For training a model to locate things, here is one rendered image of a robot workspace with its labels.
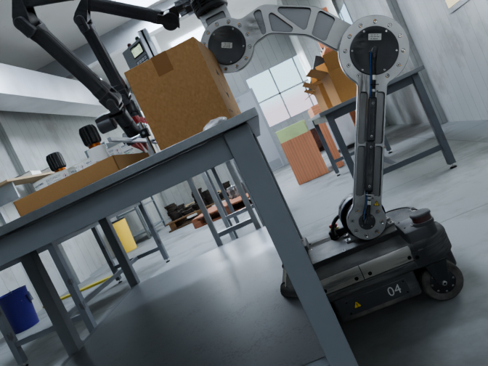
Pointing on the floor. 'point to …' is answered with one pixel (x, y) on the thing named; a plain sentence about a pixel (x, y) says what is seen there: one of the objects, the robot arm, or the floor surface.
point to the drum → (124, 234)
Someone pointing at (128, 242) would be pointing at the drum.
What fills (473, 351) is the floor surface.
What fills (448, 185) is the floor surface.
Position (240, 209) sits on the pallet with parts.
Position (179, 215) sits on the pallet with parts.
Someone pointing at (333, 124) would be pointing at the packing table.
